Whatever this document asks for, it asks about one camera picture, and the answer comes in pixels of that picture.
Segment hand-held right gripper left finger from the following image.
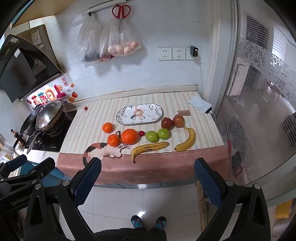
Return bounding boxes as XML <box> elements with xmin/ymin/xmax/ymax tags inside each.
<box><xmin>24</xmin><ymin>157</ymin><xmax>102</xmax><ymax>241</ymax></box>

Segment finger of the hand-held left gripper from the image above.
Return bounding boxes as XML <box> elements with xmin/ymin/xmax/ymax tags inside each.
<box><xmin>0</xmin><ymin>157</ymin><xmax>56</xmax><ymax>189</ymax></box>
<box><xmin>0</xmin><ymin>154</ymin><xmax>27</xmax><ymax>179</ymax></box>

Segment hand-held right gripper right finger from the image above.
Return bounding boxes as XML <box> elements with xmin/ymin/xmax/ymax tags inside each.
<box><xmin>194</xmin><ymin>158</ymin><xmax>275</xmax><ymax>241</ymax></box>

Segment small mandarin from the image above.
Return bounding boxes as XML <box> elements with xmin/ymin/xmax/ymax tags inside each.
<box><xmin>102</xmin><ymin>122</ymin><xmax>114</xmax><ymax>134</ymax></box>
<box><xmin>107</xmin><ymin>134</ymin><xmax>121</xmax><ymax>147</ymax></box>

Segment plain yellow banana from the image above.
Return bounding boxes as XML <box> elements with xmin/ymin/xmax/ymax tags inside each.
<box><xmin>174</xmin><ymin>125</ymin><xmax>196</xmax><ymax>152</ymax></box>

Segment large orange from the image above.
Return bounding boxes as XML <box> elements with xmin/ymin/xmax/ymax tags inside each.
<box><xmin>121</xmin><ymin>128</ymin><xmax>139</xmax><ymax>145</ymax></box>

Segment green apple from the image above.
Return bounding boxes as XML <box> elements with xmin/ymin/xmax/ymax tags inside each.
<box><xmin>157</xmin><ymin>128</ymin><xmax>171</xmax><ymax>140</ymax></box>
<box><xmin>145</xmin><ymin>131</ymin><xmax>159</xmax><ymax>142</ymax></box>

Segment banana with dark sticker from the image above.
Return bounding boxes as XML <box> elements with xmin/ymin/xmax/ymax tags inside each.
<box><xmin>131</xmin><ymin>141</ymin><xmax>169</xmax><ymax>164</ymax></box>

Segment floral ceramic plate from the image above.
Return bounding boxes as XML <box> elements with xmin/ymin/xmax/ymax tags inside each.
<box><xmin>116</xmin><ymin>103</ymin><xmax>163</xmax><ymax>126</ymax></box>

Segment wooden door sill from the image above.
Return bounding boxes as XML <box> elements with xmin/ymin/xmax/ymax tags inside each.
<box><xmin>195</xmin><ymin>181</ymin><xmax>208</xmax><ymax>232</ymax></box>

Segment black cooktop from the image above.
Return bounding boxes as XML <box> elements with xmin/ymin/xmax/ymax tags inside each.
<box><xmin>24</xmin><ymin>109</ymin><xmax>78</xmax><ymax>153</ymax></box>

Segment red pole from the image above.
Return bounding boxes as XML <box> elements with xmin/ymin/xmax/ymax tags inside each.
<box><xmin>225</xmin><ymin>125</ymin><xmax>233</xmax><ymax>176</ymax></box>

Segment black frying pan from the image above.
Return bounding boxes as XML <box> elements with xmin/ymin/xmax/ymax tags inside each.
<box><xmin>20</xmin><ymin>105</ymin><xmax>43</xmax><ymax>135</ymax></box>

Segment steel wok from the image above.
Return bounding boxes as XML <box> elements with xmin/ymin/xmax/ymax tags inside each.
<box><xmin>26</xmin><ymin>99</ymin><xmax>65</xmax><ymax>155</ymax></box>

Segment striped tablecloth with cat print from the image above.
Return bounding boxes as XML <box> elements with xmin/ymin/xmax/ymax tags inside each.
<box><xmin>57</xmin><ymin>91</ymin><xmax>228</xmax><ymax>186</ymax></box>

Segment blue sandal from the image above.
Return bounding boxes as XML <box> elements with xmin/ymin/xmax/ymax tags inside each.
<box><xmin>131</xmin><ymin>215</ymin><xmax>146</xmax><ymax>231</ymax></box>
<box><xmin>154</xmin><ymin>216</ymin><xmax>167</xmax><ymax>230</ymax></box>

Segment person's dark trousers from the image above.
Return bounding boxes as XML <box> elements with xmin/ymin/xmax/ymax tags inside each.
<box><xmin>94</xmin><ymin>227</ymin><xmax>167</xmax><ymax>241</ymax></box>

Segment black range hood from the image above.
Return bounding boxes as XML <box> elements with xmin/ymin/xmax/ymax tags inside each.
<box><xmin>0</xmin><ymin>24</ymin><xmax>65</xmax><ymax>103</ymax></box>

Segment patterned glass sliding door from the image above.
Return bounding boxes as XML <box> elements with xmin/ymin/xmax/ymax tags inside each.
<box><xmin>217</xmin><ymin>0</ymin><xmax>296</xmax><ymax>209</ymax></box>

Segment plastic bag with dark contents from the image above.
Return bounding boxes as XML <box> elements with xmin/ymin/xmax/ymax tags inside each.
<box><xmin>77</xmin><ymin>14</ymin><xmax>104</xmax><ymax>63</ymax></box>

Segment plastic bag of eggs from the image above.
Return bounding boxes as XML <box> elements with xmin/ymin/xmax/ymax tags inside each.
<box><xmin>99</xmin><ymin>18</ymin><xmax>141</xmax><ymax>59</ymax></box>

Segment red scissors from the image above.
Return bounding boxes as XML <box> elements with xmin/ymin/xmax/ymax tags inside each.
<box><xmin>112</xmin><ymin>4</ymin><xmax>131</xmax><ymax>34</ymax></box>

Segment colourful wall stickers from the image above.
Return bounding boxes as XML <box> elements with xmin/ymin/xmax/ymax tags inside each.
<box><xmin>26</xmin><ymin>77</ymin><xmax>78</xmax><ymax>109</ymax></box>

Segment white wall socket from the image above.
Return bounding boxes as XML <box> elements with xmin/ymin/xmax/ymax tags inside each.
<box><xmin>172</xmin><ymin>47</ymin><xmax>186</xmax><ymax>61</ymax></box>
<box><xmin>186</xmin><ymin>47</ymin><xmax>197</xmax><ymax>61</ymax></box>
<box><xmin>158</xmin><ymin>47</ymin><xmax>172</xmax><ymax>61</ymax></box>

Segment white hook rail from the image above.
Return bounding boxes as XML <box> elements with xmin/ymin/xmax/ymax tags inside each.
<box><xmin>88</xmin><ymin>0</ymin><xmax>130</xmax><ymax>13</ymax></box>

